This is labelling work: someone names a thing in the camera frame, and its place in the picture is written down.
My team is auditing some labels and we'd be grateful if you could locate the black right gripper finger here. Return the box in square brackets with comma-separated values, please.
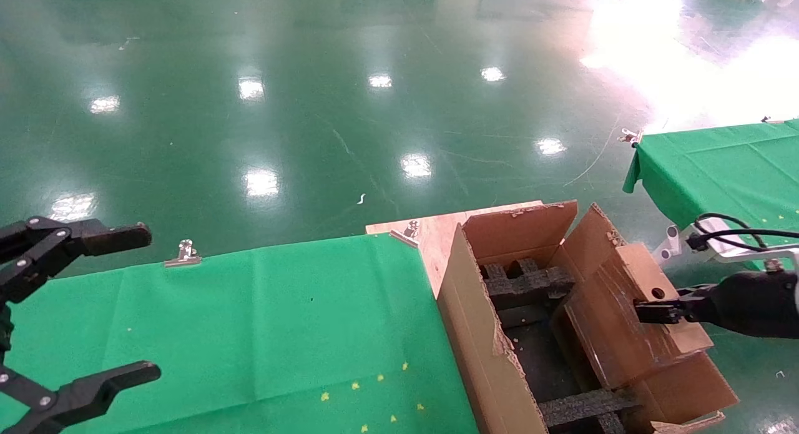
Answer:
[634, 297, 695, 327]

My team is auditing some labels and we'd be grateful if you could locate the black camera cable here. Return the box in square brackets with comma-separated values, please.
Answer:
[687, 213, 799, 254]

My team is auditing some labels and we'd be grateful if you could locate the small brown cardboard box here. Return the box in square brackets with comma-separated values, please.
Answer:
[559, 242, 715, 391]

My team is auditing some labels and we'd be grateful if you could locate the large open cardboard carton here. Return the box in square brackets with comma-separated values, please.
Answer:
[437, 200, 740, 434]

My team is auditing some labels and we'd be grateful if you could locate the green tablecloth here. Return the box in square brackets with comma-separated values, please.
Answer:
[623, 119, 799, 269]
[0, 233, 481, 434]

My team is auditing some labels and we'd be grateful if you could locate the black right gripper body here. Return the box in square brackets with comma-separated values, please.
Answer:
[690, 270, 799, 340]

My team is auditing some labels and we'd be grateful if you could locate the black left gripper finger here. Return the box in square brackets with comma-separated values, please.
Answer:
[0, 217, 154, 306]
[0, 361, 162, 434]

